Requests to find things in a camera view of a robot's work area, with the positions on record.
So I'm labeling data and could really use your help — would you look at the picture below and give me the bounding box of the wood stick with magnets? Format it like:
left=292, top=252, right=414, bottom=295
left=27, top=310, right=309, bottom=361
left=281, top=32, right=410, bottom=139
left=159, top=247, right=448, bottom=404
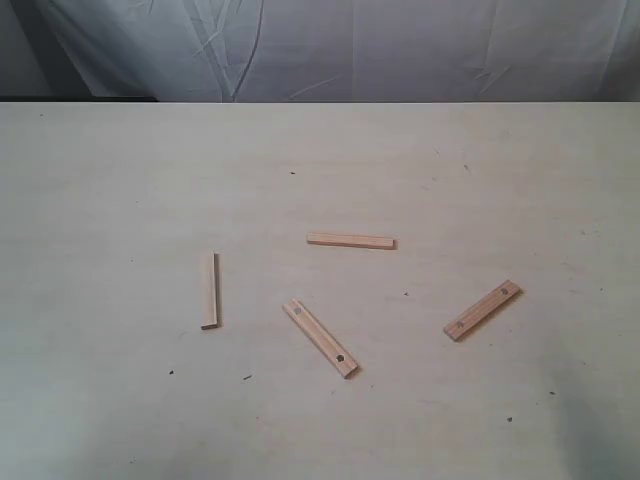
left=282, top=299, right=360, bottom=379
left=443, top=280, right=523, bottom=342

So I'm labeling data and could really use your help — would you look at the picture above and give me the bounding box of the plain wood stick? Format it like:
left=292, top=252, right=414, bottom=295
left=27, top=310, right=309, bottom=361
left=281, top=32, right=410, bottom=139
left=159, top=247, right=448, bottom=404
left=306, top=231, right=396, bottom=250
left=201, top=251, right=220, bottom=331

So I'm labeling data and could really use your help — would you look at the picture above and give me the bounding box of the white backdrop cloth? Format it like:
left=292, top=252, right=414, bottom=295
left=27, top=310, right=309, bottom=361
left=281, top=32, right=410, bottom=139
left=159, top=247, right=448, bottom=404
left=0, top=0, right=640, bottom=104

